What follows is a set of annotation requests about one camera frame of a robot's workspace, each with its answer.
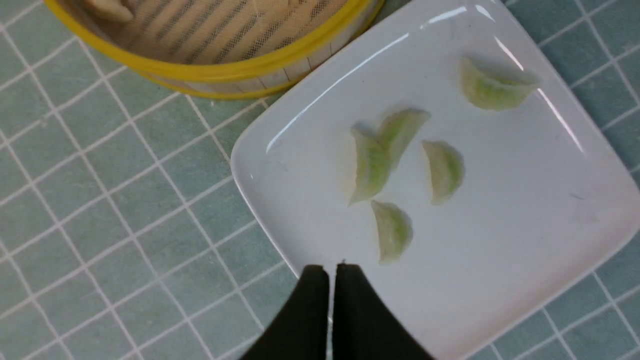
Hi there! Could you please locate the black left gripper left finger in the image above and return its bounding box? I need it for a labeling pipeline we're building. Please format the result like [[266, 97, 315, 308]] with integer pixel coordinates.
[[241, 265, 330, 360]]

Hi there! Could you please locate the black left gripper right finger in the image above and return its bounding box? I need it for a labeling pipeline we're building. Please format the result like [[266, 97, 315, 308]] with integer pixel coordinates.
[[332, 263, 434, 360]]

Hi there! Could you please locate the green dumpling from steamer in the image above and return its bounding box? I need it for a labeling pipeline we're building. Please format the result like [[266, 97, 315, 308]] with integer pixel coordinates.
[[349, 127, 391, 206]]

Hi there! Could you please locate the green dumpling plate front left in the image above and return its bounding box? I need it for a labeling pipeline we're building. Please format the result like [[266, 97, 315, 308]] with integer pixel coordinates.
[[370, 200, 413, 265]]

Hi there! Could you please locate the green dumpling plate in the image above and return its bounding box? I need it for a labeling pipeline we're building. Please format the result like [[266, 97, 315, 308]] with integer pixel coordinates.
[[459, 57, 539, 112], [422, 140, 466, 206], [370, 200, 413, 265], [377, 108, 431, 172]]

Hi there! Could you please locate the green dumpling plate centre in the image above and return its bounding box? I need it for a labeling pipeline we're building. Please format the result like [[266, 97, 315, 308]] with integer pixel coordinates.
[[422, 140, 466, 206]]

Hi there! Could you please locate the green dumpling plate upper middle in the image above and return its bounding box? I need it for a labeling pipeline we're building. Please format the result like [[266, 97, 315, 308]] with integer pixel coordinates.
[[377, 108, 431, 172]]

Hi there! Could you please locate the white square plate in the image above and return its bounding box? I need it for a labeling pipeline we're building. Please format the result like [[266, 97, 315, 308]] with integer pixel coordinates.
[[231, 0, 639, 360]]

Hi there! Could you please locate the green dumpling plate right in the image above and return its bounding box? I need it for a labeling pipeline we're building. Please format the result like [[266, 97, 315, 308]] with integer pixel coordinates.
[[459, 57, 539, 112]]

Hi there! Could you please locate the green checked tablecloth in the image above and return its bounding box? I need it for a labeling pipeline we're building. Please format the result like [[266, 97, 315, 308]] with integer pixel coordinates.
[[0, 0, 640, 360]]

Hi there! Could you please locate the yellow-rimmed bamboo steamer basket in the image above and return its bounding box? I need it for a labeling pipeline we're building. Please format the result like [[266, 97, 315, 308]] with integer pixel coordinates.
[[45, 0, 384, 100]]

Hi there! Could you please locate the white dumpling steamer left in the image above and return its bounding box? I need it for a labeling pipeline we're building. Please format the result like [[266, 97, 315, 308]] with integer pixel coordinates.
[[83, 0, 134, 23]]

